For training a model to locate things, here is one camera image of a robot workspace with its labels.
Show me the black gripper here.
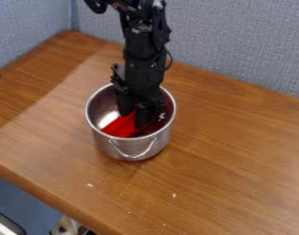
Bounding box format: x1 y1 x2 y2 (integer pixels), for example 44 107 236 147
111 54 167 129

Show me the red rectangular block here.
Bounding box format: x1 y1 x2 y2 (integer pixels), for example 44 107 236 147
101 111 140 138

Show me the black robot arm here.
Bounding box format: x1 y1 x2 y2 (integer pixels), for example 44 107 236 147
83 0 172 129

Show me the stainless steel pot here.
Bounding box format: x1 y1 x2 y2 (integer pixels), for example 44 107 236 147
85 84 176 162

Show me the white object under table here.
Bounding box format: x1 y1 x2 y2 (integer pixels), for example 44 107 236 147
48 216 88 235

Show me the grey device under table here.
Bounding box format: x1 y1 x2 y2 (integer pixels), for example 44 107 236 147
0 213 27 235

